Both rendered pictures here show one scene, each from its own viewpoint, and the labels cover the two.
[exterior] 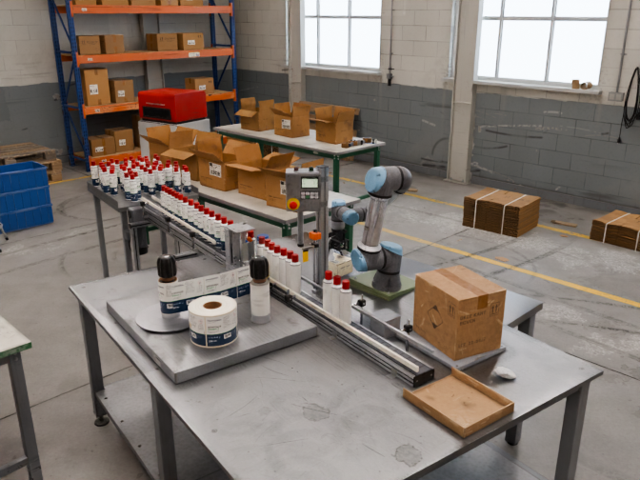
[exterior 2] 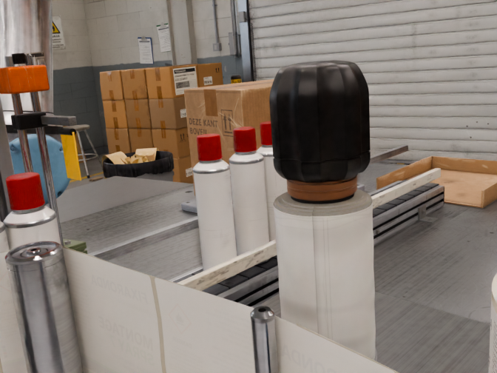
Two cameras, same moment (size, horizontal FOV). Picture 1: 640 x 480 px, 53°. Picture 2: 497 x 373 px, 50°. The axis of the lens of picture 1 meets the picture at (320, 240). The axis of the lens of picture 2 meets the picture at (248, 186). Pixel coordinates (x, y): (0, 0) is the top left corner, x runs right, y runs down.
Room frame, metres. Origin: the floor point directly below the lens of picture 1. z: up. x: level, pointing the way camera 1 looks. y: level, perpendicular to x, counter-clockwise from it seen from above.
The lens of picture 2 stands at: (2.71, 0.69, 1.19)
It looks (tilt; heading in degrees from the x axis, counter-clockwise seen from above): 14 degrees down; 261
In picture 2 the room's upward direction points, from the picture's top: 4 degrees counter-clockwise
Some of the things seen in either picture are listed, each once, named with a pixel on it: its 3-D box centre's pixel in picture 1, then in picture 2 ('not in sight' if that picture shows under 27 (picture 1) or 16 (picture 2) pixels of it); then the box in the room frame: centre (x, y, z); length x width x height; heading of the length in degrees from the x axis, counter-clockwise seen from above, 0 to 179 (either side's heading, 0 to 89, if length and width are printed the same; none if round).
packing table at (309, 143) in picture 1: (293, 166); not in sight; (7.70, 0.32, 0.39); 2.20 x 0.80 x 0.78; 45
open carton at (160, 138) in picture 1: (170, 148); not in sight; (5.94, 1.41, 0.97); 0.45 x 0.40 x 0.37; 137
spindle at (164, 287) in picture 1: (168, 286); not in sight; (2.59, 0.67, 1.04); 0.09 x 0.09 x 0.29
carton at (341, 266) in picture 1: (334, 264); not in sight; (3.24, -0.08, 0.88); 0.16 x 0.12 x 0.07; 45
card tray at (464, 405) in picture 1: (457, 399); (452, 178); (1.99, -0.50, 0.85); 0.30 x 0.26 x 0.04; 36
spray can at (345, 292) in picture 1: (346, 302); (274, 186); (2.53, -0.11, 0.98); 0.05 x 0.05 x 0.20
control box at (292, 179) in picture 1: (304, 190); not in sight; (2.94, 0.08, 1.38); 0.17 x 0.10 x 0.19; 91
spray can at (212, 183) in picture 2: (329, 292); (214, 206); (2.64, -0.04, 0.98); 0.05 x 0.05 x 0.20
